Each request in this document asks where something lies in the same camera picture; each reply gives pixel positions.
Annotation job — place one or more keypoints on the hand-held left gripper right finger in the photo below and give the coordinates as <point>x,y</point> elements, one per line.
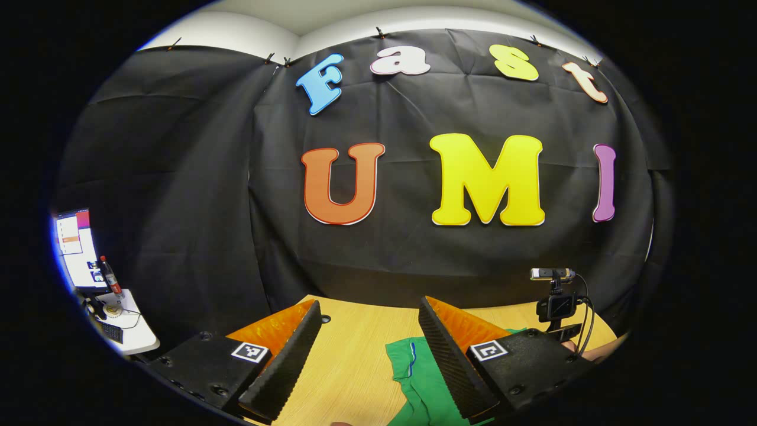
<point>446,361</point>

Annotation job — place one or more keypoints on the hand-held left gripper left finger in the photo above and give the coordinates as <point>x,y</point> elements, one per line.
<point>287,367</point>

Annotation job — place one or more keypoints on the green T-shirt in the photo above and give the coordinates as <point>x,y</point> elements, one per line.
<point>420,378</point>

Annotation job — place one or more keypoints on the black backdrop cloth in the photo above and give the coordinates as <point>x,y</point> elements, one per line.
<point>414,248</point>

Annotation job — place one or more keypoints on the white side table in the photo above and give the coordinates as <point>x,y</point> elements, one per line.
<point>139,340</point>

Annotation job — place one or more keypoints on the black keyboard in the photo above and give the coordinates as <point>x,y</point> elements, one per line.
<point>112,332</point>

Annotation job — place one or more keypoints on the small round beige object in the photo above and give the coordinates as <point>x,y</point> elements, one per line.
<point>113,309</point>

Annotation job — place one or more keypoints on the red drink bottle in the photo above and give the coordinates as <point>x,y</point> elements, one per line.
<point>110,281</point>

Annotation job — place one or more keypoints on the computer monitor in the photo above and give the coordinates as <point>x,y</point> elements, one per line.
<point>77,248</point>

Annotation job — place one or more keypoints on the row of black cloth clips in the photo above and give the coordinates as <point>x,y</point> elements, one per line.
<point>379,32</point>

